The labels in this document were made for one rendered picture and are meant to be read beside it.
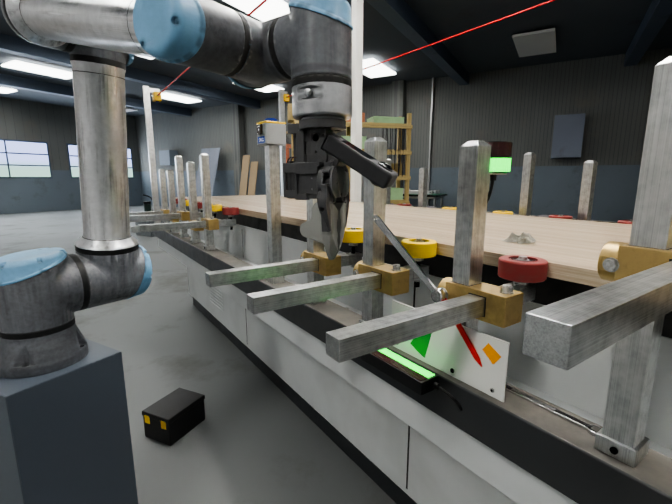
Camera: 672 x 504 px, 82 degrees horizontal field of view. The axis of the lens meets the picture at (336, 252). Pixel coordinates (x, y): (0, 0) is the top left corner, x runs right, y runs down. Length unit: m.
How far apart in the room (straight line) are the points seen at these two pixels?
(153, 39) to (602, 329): 0.57
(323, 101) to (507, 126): 9.13
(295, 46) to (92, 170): 0.69
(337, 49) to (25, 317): 0.90
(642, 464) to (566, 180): 8.96
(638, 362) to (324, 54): 0.55
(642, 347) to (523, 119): 9.13
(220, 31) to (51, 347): 0.83
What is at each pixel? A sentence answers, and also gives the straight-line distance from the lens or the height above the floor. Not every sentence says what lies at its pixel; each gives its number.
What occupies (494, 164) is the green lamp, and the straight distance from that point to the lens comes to 0.70.
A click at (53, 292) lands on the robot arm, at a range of 1.13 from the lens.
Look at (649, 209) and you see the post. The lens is 0.56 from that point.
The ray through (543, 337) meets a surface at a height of 0.95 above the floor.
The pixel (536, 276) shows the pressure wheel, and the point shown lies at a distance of 0.74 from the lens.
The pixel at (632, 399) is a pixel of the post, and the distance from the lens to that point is 0.62.
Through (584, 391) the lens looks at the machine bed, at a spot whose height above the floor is 0.66.
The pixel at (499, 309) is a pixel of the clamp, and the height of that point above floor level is 0.85.
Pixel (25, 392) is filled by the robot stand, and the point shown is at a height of 0.59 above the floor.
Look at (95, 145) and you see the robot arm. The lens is 1.13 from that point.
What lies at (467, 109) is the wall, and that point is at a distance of 9.85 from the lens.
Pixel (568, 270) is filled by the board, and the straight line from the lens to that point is 0.78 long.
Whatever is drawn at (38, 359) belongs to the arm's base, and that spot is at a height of 0.64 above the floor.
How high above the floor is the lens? 1.05
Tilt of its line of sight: 11 degrees down
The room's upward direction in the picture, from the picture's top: straight up
